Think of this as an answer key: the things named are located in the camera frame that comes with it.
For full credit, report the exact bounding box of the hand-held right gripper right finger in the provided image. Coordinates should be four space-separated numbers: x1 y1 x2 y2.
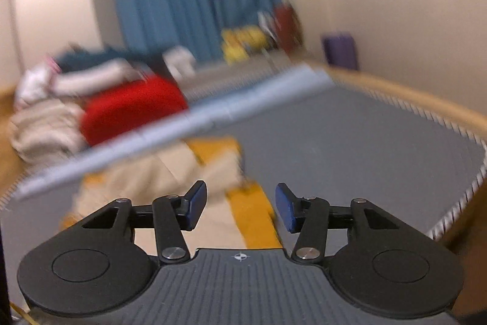
275 183 401 265

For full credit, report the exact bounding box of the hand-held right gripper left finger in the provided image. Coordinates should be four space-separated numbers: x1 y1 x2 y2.
81 180 208 265

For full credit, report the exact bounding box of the beige and yellow hooded jacket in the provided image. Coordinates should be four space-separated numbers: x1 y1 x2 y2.
61 136 284 257

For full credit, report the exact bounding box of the grey mattress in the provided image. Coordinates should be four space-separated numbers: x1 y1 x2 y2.
0 81 487 272

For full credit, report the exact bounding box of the light blue folded sheet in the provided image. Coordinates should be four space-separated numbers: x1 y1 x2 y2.
18 65 335 201

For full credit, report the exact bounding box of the red fleece blanket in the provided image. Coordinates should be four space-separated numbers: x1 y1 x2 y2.
81 77 190 149

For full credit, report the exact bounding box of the grey window seat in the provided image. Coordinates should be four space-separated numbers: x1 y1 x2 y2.
190 51 324 97

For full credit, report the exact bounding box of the yellow plush toy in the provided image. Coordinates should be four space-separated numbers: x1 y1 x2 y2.
243 26 267 48
221 29 248 64

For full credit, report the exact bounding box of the white folded pillow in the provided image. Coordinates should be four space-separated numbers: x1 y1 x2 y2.
51 58 132 96

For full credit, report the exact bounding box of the purple box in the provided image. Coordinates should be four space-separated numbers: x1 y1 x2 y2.
323 34 359 71

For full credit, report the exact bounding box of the grey floor mat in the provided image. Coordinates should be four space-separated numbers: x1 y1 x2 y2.
0 68 487 318

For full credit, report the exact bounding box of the white folded quilt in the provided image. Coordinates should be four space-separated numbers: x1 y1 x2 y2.
8 98 90 164

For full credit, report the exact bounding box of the dark red cushion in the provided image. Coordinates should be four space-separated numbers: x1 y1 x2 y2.
275 3 305 54

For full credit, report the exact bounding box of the pink and white cloth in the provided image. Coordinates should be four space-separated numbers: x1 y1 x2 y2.
15 56 61 108

